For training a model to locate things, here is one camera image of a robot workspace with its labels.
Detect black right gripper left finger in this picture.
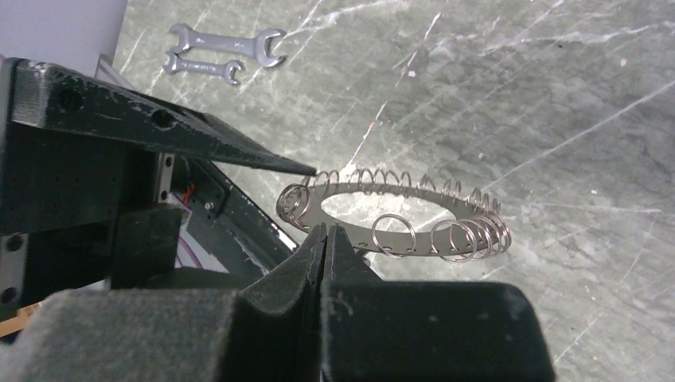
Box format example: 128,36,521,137
1,225,327,381

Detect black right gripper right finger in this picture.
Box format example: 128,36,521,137
320,225,556,381

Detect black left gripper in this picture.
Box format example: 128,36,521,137
1,57,317,309

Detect steel ring disc with keyrings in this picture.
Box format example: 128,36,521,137
275,168,513,263

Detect small silver wrench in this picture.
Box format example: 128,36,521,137
162,51,245,86

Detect large silver wrench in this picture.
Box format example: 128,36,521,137
169,23,287,68

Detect cardboard box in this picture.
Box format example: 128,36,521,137
0,302,43,337

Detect aluminium frame rail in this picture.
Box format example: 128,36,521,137
95,54,134,90

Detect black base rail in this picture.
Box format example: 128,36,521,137
170,156,298,279

